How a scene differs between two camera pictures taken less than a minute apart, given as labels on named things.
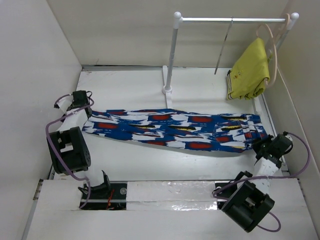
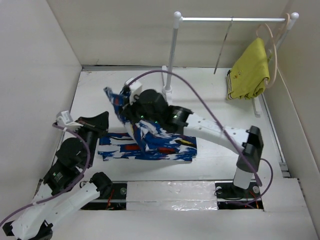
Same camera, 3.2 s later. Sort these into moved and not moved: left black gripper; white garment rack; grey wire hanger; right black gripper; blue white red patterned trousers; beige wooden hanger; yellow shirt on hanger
Moved: blue white red patterned trousers; right black gripper; left black gripper
Not moved: yellow shirt on hanger; beige wooden hanger; white garment rack; grey wire hanger
